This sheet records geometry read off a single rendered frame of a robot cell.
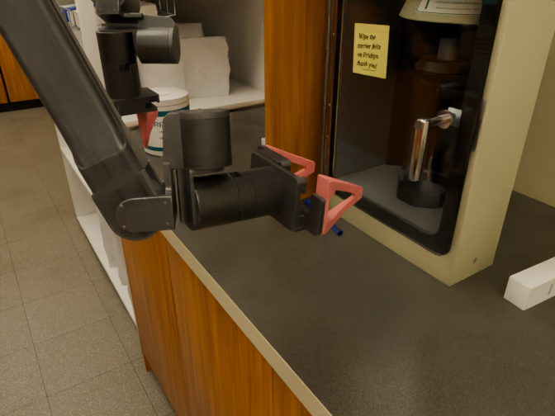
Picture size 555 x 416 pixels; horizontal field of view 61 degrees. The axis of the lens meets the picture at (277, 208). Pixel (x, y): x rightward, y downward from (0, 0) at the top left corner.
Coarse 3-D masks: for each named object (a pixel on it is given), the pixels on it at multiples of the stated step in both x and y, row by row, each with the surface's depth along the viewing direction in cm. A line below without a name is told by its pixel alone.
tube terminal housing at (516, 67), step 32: (512, 0) 54; (544, 0) 57; (512, 32) 56; (544, 32) 60; (512, 64) 59; (544, 64) 63; (512, 96) 62; (512, 128) 65; (480, 160) 64; (512, 160) 68; (480, 192) 67; (352, 224) 90; (480, 224) 71; (416, 256) 77; (448, 256) 72; (480, 256) 75
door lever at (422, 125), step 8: (440, 112) 64; (448, 112) 63; (424, 120) 61; (432, 120) 62; (440, 120) 63; (448, 120) 63; (416, 128) 62; (424, 128) 61; (416, 136) 63; (424, 136) 62; (416, 144) 63; (424, 144) 63; (416, 152) 63; (424, 152) 63; (416, 160) 64; (424, 160) 64; (416, 168) 64; (416, 176) 65
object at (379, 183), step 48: (384, 0) 68; (432, 0) 61; (480, 0) 55; (336, 48) 79; (432, 48) 63; (480, 48) 57; (336, 96) 82; (384, 96) 73; (432, 96) 65; (480, 96) 59; (336, 144) 86; (384, 144) 75; (432, 144) 67; (336, 192) 90; (384, 192) 78; (432, 192) 69; (432, 240) 72
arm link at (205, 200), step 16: (176, 176) 49; (192, 176) 48; (208, 176) 50; (224, 176) 51; (192, 192) 48; (208, 192) 48; (224, 192) 49; (192, 208) 48; (208, 208) 48; (224, 208) 49; (192, 224) 49; (208, 224) 49; (224, 224) 51
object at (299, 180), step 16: (256, 160) 57; (240, 176) 51; (256, 176) 52; (272, 176) 53; (288, 176) 52; (240, 192) 50; (256, 192) 51; (272, 192) 52; (288, 192) 52; (304, 192) 51; (240, 208) 50; (256, 208) 52; (272, 208) 53; (288, 208) 53; (288, 224) 53
